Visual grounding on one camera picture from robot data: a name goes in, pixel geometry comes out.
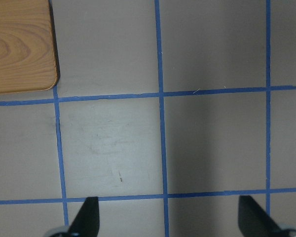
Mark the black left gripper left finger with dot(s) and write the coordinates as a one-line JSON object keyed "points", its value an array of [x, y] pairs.
{"points": [[85, 223]]}

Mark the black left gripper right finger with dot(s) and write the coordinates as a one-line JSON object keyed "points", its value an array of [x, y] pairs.
{"points": [[253, 221]]}

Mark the wooden tray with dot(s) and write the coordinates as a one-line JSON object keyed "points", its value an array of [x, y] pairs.
{"points": [[28, 52]]}

